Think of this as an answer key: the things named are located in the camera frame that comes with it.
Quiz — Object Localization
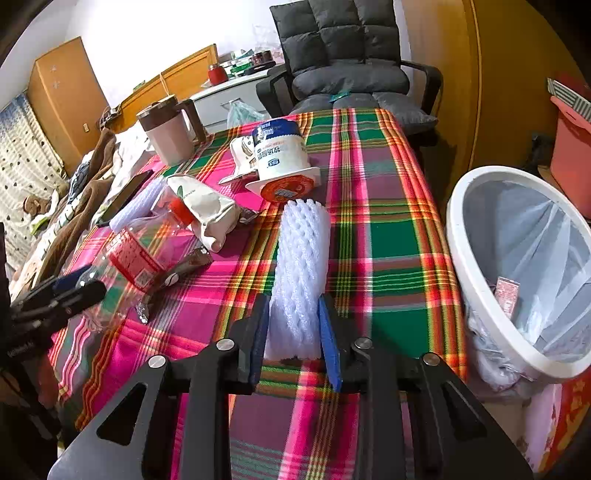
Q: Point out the clear plastic bottle red label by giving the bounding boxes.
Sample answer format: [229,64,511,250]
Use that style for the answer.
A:
[74,198,197,333]

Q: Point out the green striped box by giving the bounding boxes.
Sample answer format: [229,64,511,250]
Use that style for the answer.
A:
[547,78,591,116]

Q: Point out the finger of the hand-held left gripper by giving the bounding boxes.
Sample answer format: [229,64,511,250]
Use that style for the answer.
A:
[14,265,93,308]
[11,279,108,325]

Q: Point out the dotted blue white curtain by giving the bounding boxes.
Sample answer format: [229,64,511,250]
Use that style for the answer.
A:
[0,92,65,268]

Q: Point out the white nightstand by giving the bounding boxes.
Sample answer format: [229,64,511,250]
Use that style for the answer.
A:
[189,68,282,134]

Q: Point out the red printed carton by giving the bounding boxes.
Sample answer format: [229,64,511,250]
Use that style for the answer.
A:
[540,374,591,472]

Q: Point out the pink pitcher brown lid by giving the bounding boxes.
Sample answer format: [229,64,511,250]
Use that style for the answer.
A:
[136,95,207,168]

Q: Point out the brown plush toy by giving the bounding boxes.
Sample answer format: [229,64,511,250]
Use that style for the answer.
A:
[23,196,51,217]

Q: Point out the black smartphone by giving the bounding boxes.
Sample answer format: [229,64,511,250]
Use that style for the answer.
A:
[96,169,154,227]

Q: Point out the white round trash bin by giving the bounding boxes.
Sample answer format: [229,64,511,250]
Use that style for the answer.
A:
[445,166,591,379]

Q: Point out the power strip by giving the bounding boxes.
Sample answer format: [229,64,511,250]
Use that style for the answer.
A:
[97,105,123,130]

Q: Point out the green patterned plastic bag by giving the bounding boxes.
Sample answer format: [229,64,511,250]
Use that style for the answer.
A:
[226,99,266,131]

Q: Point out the brown snack wrapper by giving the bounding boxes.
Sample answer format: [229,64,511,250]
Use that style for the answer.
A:
[157,247,214,294]

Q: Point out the white yogurt tub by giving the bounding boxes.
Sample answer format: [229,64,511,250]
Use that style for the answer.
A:
[245,118,321,204]

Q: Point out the grey cushioned office chair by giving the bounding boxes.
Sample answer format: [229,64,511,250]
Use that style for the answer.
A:
[270,0,439,136]

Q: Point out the green boxes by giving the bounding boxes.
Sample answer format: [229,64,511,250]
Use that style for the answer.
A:
[228,48,259,75]

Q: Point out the red printed wrapper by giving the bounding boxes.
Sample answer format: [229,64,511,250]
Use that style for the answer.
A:
[493,276,520,319]

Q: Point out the wooden door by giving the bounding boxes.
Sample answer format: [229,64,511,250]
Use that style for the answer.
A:
[402,0,587,185]

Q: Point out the black office chair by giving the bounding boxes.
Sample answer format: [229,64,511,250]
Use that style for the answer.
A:
[255,60,444,139]

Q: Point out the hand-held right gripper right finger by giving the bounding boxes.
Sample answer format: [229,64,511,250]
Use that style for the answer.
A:
[318,293,534,480]

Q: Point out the wooden wardrobe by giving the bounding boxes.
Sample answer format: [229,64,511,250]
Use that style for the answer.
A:
[27,37,112,176]

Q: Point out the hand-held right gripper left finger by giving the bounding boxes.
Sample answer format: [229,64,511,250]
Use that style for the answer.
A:
[46,293,273,480]

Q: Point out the cream paper bag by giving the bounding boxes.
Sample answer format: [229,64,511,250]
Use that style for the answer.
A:
[165,174,243,254]

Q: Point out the white bedding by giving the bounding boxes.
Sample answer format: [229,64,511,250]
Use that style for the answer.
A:
[97,124,158,222]

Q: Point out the brown blanket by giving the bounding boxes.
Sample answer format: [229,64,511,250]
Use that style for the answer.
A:
[9,129,118,296]

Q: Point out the patterned crushed paper cup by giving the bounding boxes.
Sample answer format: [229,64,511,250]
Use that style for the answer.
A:
[218,137,259,185]

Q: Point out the wooden bed headboard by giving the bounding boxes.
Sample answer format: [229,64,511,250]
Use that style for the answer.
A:
[105,44,220,134]

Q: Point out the pink storage box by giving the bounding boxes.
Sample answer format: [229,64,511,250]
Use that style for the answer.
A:
[549,99,591,206]

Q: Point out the plaid tablecloth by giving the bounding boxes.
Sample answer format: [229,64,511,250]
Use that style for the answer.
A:
[48,107,467,480]

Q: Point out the translucent bin liner bag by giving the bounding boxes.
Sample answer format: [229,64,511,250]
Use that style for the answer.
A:
[462,178,591,402]

